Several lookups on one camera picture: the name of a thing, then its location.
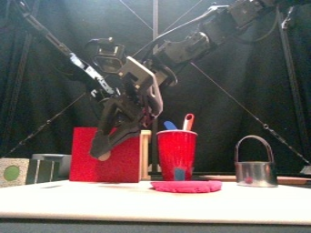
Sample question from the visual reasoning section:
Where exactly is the red drawer with wooden knob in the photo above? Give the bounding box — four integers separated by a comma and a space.
68, 126, 142, 184

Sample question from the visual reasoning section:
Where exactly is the light wooden drawer cabinet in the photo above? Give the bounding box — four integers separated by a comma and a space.
139, 129, 154, 182

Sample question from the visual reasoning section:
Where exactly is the grey bowl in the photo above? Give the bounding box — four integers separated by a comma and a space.
31, 152, 74, 181

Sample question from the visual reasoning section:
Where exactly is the blue utensil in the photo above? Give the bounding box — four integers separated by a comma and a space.
163, 120, 180, 132

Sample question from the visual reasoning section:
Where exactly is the red plastic cup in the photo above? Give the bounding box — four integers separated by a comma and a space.
155, 129, 199, 182

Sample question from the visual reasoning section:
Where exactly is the dark green striped box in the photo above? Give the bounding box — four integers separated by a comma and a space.
26, 158, 56, 186

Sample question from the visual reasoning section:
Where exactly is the black backdrop cloth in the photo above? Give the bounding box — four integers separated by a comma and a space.
0, 0, 311, 183

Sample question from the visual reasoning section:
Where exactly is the white cutting board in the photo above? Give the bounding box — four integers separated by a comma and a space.
0, 179, 311, 227

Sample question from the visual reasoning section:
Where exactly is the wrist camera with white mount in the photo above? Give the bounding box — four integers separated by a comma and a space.
86, 36, 166, 119

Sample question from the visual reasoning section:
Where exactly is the thin diagonal brace wire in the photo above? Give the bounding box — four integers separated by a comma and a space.
0, 91, 90, 158
188, 61, 311, 166

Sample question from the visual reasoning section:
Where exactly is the vertical metal frame pole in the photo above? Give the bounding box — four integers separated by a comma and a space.
151, 0, 160, 175

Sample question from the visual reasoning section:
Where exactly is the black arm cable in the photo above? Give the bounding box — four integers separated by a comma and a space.
151, 4, 231, 44

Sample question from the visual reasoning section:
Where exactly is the metal pail with arched handle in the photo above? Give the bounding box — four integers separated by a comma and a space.
234, 134, 281, 188

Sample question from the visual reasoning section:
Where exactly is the black frame post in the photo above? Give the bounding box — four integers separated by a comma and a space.
278, 5, 311, 160

